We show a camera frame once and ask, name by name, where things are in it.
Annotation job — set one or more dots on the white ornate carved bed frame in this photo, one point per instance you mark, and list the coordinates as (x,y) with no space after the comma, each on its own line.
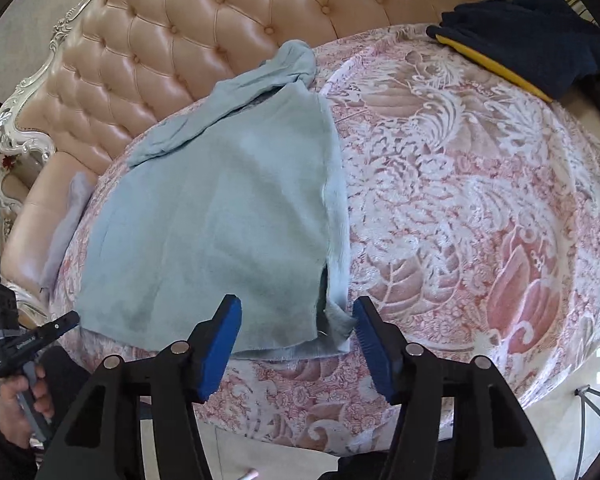
(25,95)

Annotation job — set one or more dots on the person's left hand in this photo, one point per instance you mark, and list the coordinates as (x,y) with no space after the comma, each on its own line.
(12,410)

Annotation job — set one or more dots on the pale fuzzy cloth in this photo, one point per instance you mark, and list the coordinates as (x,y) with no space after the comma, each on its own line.
(67,230)

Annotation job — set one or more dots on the navy garment with yellow trim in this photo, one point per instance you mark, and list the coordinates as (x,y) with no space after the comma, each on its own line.
(530,35)

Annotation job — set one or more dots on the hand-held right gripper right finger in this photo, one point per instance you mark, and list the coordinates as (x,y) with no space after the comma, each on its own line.
(372,350)

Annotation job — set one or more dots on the small white tube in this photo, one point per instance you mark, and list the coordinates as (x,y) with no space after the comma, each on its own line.
(251,475)

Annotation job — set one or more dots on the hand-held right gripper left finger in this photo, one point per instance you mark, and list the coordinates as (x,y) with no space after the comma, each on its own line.
(220,345)

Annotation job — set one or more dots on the person's left forearm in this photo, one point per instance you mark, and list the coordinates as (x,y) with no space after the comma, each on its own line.
(0,460)

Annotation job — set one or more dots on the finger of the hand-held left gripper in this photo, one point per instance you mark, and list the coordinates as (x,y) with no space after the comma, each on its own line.
(60,325)

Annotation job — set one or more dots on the light blue shirt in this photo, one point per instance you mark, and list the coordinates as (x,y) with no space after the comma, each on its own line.
(205,210)

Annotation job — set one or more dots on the black metal stand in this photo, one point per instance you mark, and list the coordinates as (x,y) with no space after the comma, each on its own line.
(592,410)

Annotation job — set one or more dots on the pink tufted leather headboard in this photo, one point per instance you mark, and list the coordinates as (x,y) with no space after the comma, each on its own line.
(180,25)

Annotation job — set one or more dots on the pink floral bedspread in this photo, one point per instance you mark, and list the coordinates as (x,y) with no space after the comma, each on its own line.
(455,210)

